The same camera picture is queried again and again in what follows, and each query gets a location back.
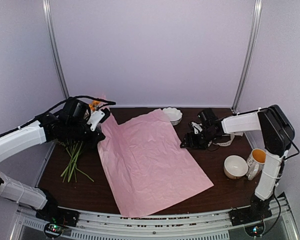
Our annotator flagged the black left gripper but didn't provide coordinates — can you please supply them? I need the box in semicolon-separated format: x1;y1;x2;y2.
65;119;105;149

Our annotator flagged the fake flower bouquet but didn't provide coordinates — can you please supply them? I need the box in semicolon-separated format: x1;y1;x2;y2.
57;98;101;183

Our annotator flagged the pink wrapping paper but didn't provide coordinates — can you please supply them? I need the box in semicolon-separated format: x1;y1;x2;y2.
97;108;214;218

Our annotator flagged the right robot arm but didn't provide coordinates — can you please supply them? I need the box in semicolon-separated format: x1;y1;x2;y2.
180;104;296;221

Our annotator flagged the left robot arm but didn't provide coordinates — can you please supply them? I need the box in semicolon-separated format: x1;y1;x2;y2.
0;95;113;222

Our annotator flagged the beige printed ribbon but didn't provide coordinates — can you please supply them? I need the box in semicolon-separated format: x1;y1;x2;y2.
212;132;244;148

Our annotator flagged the white scalloped dish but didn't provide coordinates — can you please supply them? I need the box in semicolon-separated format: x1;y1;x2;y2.
162;107;183;126

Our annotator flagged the white round bowl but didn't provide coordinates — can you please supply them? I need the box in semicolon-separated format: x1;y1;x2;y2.
223;155;249;180

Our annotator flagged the floral mug orange inside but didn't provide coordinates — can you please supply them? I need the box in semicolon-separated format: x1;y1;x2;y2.
246;148;266;181

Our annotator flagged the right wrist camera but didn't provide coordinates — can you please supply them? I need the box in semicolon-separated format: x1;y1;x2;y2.
189;121;203;135

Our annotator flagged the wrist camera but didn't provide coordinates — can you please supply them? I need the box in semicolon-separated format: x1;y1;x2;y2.
87;108;111;132
189;121;203;135

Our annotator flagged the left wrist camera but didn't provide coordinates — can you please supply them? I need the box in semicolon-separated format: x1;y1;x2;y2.
87;108;111;132

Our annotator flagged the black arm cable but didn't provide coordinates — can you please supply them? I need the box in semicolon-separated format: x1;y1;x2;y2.
0;94;117;141

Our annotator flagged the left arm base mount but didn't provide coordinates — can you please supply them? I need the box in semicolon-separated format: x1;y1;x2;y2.
32;206;80;239

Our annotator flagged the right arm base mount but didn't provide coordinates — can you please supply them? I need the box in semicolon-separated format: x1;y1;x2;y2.
228;206;272;238

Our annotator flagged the aluminium front rail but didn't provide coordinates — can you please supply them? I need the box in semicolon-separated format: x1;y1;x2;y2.
9;195;300;240

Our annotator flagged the left aluminium corner post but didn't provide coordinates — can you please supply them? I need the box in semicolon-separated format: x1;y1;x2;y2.
42;0;70;99

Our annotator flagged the aluminium corner post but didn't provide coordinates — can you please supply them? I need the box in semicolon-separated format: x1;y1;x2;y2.
42;0;70;99
231;0;263;113

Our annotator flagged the right aluminium corner post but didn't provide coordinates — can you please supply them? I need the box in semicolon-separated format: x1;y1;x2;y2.
231;0;263;113

